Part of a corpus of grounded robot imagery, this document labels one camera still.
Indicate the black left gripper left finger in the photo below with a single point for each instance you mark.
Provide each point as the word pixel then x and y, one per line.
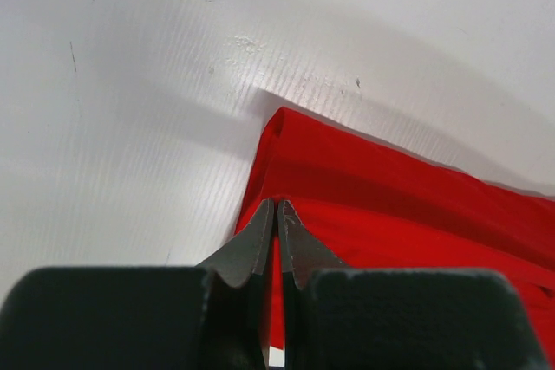
pixel 214 315

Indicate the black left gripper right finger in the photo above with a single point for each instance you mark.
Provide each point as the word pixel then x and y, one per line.
pixel 338 317

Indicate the red t shirt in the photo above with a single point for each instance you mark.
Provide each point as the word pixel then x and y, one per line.
pixel 377 207

